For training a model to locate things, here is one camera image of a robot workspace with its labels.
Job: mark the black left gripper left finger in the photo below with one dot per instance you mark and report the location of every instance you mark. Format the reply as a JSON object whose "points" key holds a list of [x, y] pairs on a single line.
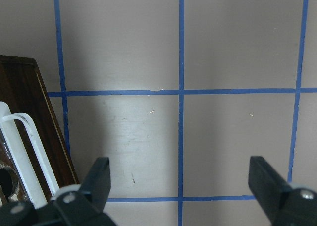
{"points": [[74, 205]]}

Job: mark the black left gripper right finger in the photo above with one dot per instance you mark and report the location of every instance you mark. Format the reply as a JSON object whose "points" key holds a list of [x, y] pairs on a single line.
{"points": [[284, 204]]}

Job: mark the dark wooden drawer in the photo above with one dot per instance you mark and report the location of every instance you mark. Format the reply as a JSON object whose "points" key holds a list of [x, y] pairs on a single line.
{"points": [[34, 161]]}

